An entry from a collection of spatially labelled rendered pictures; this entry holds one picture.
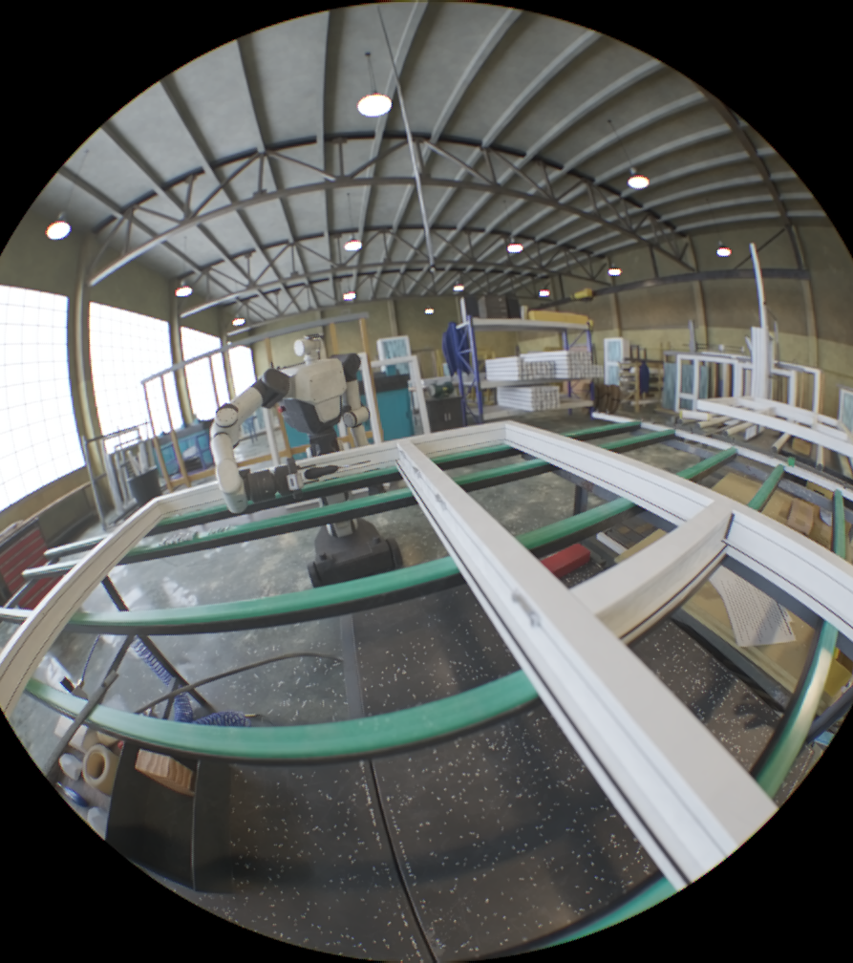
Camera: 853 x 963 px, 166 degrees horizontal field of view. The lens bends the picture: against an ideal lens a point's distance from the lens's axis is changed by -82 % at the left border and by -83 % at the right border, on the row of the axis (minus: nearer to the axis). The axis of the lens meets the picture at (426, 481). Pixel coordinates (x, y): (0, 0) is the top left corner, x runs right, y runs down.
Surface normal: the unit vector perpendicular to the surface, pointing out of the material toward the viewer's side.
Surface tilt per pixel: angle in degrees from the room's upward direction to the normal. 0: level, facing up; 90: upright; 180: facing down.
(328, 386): 99
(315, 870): 0
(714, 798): 0
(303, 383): 95
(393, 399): 90
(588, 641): 0
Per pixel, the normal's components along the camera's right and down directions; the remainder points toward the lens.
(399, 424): 0.26, 0.31
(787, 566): -0.96, 0.21
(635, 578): -0.13, -0.93
